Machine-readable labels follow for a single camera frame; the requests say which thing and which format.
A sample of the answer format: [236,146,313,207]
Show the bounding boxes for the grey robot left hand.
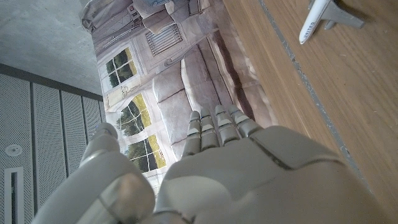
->
[30,104,396,224]

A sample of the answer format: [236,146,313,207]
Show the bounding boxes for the white toy plane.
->
[298,0,365,45]

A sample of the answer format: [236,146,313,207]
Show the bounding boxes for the printed living room backdrop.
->
[80,0,277,194]

